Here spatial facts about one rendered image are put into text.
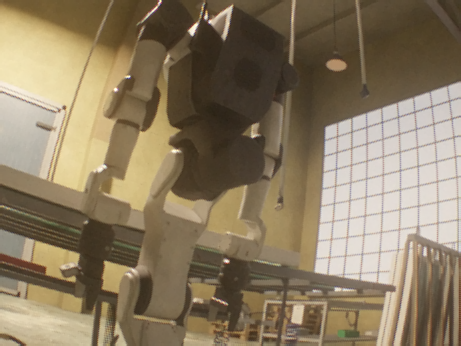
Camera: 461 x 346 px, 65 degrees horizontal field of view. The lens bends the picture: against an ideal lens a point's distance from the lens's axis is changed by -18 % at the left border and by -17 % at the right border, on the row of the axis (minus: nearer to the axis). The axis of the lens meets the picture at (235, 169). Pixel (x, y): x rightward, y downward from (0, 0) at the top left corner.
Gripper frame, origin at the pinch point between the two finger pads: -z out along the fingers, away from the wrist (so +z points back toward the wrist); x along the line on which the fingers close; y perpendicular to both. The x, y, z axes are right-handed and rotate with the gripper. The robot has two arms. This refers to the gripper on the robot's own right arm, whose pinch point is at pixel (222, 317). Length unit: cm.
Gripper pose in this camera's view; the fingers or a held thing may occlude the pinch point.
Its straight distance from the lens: 127.8
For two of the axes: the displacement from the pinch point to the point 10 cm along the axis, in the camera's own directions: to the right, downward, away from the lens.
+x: -5.9, 0.0, 8.1
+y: -7.7, -3.0, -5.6
